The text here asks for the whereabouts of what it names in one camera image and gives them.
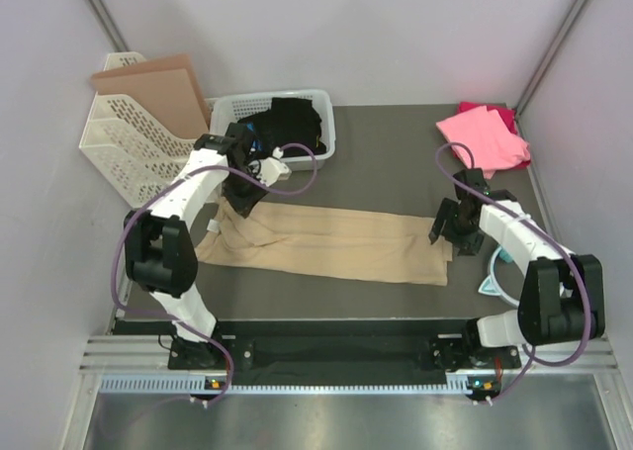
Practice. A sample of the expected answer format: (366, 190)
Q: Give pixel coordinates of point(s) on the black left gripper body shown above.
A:
(239, 192)

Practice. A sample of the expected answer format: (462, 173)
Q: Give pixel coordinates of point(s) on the brown paper folder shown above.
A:
(166, 87)

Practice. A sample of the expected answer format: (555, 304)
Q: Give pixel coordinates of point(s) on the pink folded t shirt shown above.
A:
(479, 141)

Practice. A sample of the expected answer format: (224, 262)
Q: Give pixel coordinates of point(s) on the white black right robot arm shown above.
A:
(562, 297)

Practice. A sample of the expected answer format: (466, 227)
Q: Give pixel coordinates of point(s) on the grey slotted cable duct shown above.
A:
(207, 386)

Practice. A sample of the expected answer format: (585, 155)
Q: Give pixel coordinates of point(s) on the white mesh file organizer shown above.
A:
(133, 151)

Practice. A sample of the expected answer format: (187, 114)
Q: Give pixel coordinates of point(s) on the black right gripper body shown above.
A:
(465, 234)

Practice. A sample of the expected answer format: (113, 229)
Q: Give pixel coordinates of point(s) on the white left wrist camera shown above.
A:
(271, 169)

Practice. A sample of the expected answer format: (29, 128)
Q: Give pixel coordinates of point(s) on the white plastic laundry basket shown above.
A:
(230, 109)

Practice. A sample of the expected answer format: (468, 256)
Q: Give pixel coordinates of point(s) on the black t shirt in basket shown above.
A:
(288, 120)

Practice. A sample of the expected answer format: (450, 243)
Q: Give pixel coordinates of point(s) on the teal cat ear headphones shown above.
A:
(491, 286)

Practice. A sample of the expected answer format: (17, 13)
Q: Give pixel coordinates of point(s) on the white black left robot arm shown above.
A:
(159, 251)

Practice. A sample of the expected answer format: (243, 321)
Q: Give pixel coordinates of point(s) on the magenta folded t shirt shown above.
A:
(499, 111)

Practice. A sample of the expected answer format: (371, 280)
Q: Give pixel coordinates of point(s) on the beige t shirt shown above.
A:
(327, 242)

